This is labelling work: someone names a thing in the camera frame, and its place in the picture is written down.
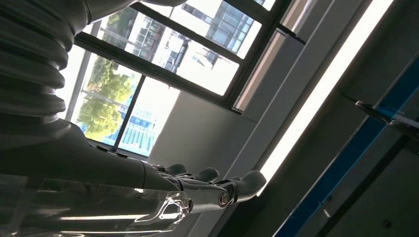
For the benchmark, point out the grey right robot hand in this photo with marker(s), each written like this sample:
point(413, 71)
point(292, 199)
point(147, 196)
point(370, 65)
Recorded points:
point(98, 176)

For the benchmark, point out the long ceiling light strip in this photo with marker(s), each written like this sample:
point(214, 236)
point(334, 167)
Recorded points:
point(327, 81)

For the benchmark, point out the blue ceiling beam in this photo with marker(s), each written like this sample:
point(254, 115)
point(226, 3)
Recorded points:
point(353, 140)

